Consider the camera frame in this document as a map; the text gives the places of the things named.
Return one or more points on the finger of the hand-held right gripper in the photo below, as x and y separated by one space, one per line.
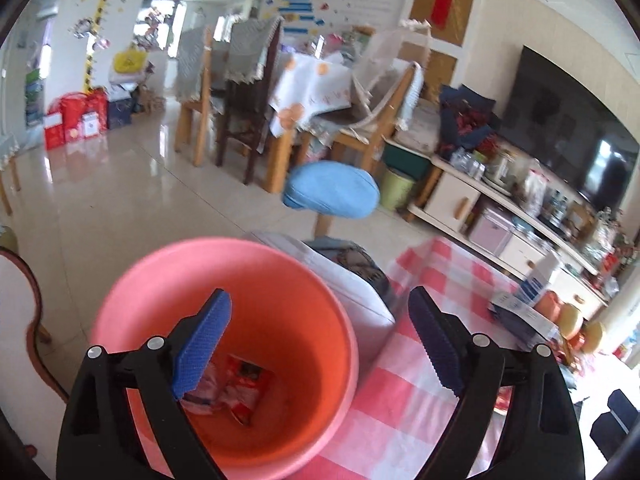
610 435
625 407

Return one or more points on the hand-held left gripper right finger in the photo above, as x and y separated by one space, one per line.
440 345

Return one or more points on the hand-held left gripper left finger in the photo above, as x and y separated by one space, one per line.
200 345

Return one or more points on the pink plastic bucket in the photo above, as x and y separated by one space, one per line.
290 350

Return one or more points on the pink white crumpled wrapper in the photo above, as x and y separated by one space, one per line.
210 390

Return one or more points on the red snack wrapper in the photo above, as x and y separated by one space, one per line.
247 385

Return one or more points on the yellow pear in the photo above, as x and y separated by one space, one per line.
594 335
570 321

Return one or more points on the pink checked tablecloth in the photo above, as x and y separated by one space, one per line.
395 410

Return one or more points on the orange mandarin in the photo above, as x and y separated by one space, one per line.
577 344

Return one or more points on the cartoon print seat cushion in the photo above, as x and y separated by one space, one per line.
360 265

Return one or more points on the red apple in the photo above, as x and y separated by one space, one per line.
549 306

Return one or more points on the pink storage box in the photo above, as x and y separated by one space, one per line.
492 232

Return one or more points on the white television cabinet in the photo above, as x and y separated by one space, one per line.
450 200

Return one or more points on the light green waste bin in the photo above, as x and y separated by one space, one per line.
397 190

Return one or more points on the wooden armchair with white cushion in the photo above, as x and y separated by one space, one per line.
20 320

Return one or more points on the dark green storage box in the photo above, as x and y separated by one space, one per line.
405 160

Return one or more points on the blue cushioned stool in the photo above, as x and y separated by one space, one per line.
330 190

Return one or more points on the white rice sack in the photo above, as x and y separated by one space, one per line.
422 127

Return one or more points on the wooden chair with lace cover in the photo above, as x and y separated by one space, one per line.
395 125

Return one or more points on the dark blue flower bouquet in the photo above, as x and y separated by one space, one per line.
467 120

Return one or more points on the dark wooden chair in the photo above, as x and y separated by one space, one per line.
250 110

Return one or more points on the dark blue gift box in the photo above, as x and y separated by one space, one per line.
120 114

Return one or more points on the cardboard box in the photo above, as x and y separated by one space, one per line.
150 102

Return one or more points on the black television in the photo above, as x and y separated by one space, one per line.
560 120

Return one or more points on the red white gift box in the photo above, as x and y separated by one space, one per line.
54 132

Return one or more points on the red gift bag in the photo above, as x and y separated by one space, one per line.
80 110

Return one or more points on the wooden chair with grey cover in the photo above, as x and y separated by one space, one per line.
192 80

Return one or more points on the small table with pale cloth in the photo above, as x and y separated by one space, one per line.
7 155

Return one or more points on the orange print dining tablecloth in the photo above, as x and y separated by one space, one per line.
305 90

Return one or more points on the white mesh food cover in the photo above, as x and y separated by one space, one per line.
385 70

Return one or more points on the yellow bag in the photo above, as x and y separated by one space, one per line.
130 60

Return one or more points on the stack of teal cartons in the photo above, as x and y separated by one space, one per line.
34 95

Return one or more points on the giraffe wall sticker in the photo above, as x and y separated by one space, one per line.
102 10

